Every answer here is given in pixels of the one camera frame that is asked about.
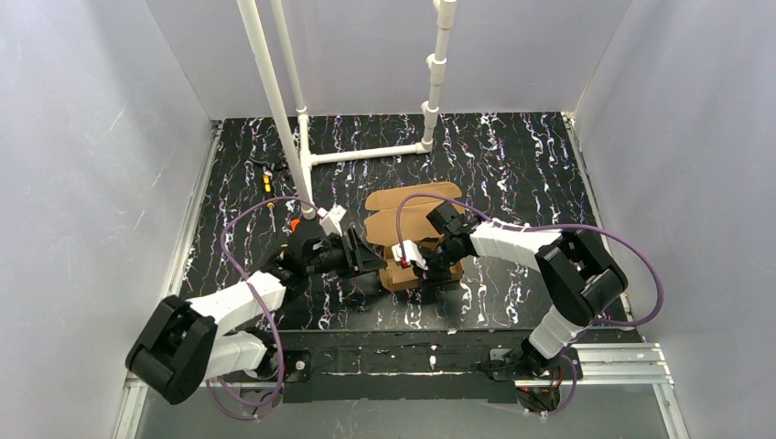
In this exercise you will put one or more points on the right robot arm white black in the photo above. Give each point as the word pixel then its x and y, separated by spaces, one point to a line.
pixel 579 274

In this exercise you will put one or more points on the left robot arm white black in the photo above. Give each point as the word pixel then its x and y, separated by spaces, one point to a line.
pixel 185 342

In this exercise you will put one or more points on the brown cardboard box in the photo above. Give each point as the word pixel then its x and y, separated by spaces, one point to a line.
pixel 400 214

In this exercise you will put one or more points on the white PVC pipe frame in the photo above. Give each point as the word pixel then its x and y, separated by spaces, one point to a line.
pixel 317 58

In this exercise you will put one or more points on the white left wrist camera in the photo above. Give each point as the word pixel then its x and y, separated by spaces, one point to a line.
pixel 330 219

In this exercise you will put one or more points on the yellow black screwdriver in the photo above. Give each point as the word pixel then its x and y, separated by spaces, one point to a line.
pixel 269 192

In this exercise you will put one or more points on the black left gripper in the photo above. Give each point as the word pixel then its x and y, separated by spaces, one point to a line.
pixel 352 252

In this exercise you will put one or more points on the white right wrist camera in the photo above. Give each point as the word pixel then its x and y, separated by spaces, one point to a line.
pixel 407 254

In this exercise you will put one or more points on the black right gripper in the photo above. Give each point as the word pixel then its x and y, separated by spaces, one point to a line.
pixel 428 260

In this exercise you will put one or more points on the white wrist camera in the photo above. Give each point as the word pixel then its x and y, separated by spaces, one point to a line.
pixel 330 219
pixel 407 254

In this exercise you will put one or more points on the aluminium front rail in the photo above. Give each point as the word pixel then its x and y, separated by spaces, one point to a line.
pixel 431 391

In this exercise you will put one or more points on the black small tool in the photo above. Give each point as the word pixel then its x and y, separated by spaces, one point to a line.
pixel 270 166

